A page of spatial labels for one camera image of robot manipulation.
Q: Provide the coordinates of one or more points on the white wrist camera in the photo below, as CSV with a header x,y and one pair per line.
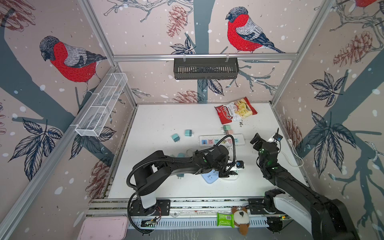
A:
x,y
276,138
239,165

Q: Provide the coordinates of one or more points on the white wire mesh shelf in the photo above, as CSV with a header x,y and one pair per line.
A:
x,y
95,118

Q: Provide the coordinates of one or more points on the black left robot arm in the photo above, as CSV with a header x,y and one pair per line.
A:
x,y
147,175

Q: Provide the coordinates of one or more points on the white square power socket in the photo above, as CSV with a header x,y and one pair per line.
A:
x,y
231,176

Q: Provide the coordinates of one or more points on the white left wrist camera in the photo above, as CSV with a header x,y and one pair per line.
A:
x,y
239,165

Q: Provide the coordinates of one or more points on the pink tray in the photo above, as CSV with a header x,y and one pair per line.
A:
x,y
104,228

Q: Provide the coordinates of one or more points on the green wet wipes pack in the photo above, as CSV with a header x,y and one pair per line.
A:
x,y
225,220

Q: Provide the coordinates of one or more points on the blue square power socket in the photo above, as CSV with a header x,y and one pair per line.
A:
x,y
211,177

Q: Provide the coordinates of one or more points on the green usb charger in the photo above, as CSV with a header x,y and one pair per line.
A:
x,y
227,127

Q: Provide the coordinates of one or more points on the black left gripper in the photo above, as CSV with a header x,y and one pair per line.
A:
x,y
226,158

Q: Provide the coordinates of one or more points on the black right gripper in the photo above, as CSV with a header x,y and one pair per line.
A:
x,y
260,143

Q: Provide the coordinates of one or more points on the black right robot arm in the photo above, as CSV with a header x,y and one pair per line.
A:
x,y
324,218

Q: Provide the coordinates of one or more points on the brown plush toy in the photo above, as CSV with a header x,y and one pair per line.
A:
x,y
241,220

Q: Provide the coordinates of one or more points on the red cassava chips bag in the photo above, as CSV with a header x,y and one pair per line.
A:
x,y
235,111

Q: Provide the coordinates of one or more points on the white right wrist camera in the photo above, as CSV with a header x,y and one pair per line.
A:
x,y
276,138

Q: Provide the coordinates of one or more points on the black hanging wire basket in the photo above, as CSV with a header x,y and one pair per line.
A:
x,y
206,68

